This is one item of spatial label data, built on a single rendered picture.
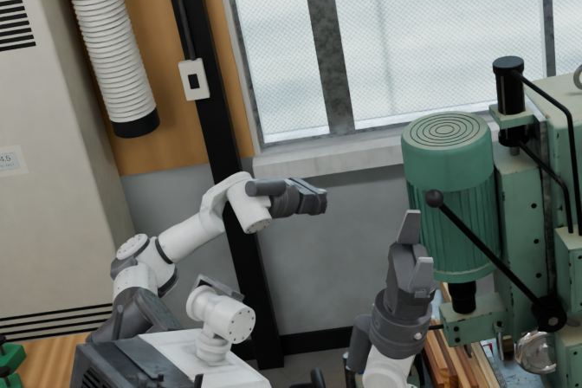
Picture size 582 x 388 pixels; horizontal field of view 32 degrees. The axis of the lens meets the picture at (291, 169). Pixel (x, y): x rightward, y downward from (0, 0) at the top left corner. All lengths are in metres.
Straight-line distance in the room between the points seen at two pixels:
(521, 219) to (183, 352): 0.73
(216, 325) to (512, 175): 0.66
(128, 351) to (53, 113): 1.49
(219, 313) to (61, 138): 1.55
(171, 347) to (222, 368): 0.10
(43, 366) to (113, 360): 1.59
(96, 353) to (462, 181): 0.75
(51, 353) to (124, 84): 0.89
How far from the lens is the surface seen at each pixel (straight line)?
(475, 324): 2.22
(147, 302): 1.91
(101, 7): 3.10
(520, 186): 2.03
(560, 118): 1.98
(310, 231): 3.60
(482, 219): 2.04
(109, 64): 3.16
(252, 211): 2.12
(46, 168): 3.23
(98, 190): 3.25
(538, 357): 2.18
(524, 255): 2.11
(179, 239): 2.18
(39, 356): 3.37
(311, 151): 3.43
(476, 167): 1.97
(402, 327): 1.52
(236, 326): 1.72
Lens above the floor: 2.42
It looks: 28 degrees down
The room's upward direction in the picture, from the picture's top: 11 degrees counter-clockwise
